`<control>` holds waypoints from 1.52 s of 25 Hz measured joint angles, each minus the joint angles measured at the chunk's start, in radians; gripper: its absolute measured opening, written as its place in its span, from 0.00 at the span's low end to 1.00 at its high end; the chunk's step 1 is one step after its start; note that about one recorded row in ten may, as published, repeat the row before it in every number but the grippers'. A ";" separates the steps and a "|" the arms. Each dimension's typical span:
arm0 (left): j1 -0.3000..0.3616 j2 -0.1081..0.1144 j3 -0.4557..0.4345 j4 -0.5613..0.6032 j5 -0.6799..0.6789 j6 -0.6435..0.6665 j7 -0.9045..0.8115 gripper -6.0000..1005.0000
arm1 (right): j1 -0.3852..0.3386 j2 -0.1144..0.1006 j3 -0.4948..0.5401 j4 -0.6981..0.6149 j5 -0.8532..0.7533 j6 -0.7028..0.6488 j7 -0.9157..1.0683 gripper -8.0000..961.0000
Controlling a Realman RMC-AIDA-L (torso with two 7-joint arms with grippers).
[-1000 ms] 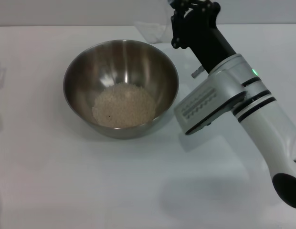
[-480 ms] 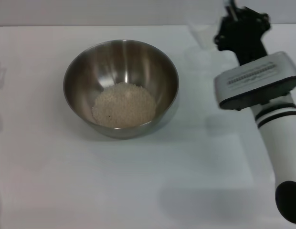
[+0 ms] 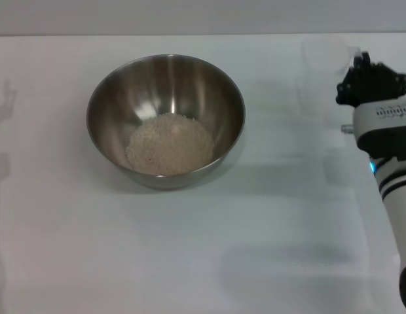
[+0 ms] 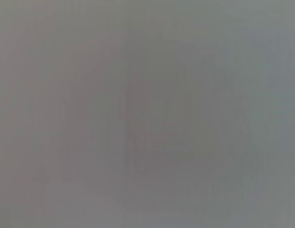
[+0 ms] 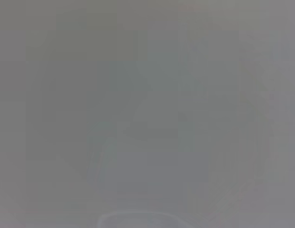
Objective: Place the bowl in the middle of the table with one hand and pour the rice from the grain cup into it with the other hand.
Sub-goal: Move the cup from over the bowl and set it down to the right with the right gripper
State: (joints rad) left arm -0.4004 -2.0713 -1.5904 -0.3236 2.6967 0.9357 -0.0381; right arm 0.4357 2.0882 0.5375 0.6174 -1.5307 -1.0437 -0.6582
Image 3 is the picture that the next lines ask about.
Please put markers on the clear plastic measuring cup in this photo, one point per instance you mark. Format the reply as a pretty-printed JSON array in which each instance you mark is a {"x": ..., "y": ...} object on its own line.
[{"x": 324, "y": 59}]

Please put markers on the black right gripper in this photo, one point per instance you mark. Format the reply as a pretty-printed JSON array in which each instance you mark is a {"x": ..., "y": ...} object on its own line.
[{"x": 376, "y": 88}]

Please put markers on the white rice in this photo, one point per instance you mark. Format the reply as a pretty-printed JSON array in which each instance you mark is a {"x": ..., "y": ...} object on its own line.
[{"x": 170, "y": 147}]

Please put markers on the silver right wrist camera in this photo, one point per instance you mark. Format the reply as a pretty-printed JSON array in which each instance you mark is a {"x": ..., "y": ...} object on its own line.
[{"x": 383, "y": 127}]

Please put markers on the stainless steel mixing bowl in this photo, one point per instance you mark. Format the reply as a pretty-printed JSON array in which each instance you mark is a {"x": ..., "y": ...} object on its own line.
[{"x": 124, "y": 98}]

